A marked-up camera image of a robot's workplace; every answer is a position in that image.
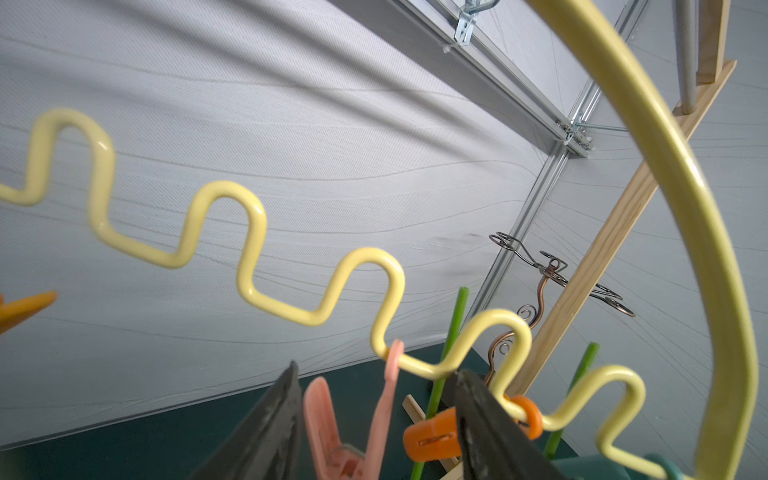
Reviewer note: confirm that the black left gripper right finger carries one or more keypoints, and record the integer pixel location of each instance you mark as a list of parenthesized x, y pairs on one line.
[(492, 444)]

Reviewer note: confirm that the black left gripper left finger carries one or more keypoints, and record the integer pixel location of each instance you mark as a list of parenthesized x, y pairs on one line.
[(266, 444)]

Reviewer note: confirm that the orange clip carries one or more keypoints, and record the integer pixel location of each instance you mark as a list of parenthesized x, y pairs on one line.
[(14, 313), (437, 438)]

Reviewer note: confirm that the pink clothes clip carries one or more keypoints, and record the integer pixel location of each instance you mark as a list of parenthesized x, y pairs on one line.
[(348, 432)]

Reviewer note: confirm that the teal clothes clip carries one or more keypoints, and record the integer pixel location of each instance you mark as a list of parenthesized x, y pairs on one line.
[(598, 467)]

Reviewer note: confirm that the yellow wavy clothes hanger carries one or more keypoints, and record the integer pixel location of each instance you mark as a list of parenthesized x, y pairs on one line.
[(348, 143)]

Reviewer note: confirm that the bronze wire jewelry stand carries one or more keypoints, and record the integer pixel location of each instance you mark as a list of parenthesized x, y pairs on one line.
[(551, 272)]

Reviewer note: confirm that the metal hook bracket right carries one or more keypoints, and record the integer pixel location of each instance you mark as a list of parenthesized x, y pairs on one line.
[(467, 20)]

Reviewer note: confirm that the aluminium top rail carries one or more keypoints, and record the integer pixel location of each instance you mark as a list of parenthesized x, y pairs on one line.
[(480, 72)]

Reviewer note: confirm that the wooden clothes rack frame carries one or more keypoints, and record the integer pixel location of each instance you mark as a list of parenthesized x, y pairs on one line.
[(669, 166)]

